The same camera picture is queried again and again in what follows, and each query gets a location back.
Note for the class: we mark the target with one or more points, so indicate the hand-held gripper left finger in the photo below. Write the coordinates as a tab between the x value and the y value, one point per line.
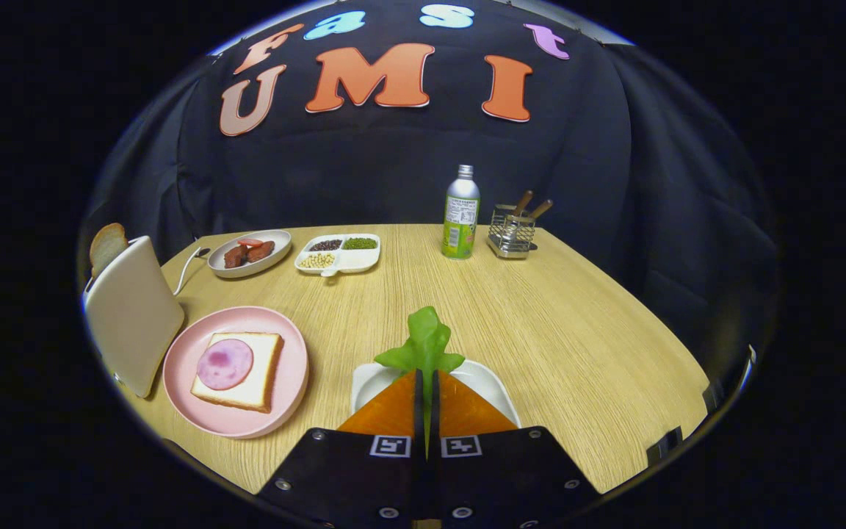
364	477

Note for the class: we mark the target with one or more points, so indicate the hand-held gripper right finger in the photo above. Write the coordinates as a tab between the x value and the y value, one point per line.
496	477

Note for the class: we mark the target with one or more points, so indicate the green lettuce leaf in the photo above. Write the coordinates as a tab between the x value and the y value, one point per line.
423	338

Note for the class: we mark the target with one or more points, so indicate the toasted bread slice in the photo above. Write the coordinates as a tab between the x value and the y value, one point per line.
107	246

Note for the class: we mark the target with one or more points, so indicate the white square plate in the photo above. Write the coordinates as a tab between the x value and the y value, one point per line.
371	382

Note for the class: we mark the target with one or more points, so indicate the white bread slice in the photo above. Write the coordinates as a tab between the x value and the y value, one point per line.
265	375

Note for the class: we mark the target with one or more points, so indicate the pink ham slice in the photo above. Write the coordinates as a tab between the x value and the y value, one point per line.
225	364

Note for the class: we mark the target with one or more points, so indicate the pink round plate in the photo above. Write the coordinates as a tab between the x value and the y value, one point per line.
195	404

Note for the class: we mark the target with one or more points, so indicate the white divided bean tray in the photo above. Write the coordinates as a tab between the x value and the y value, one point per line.
353	258

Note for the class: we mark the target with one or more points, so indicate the grey round plate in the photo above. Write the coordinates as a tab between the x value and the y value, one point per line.
276	250

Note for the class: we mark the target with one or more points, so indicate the brown meat piece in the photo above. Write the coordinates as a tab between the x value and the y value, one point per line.
235	256
261	251

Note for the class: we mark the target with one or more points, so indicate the red sausage slice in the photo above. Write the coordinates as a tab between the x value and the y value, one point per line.
250	242

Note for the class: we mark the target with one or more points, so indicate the silver green drink bottle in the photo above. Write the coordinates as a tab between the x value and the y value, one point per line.
461	213

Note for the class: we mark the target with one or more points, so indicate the white toaster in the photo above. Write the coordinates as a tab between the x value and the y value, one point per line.
133	316

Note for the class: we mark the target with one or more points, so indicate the black backdrop cloth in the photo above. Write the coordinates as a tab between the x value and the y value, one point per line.
577	162

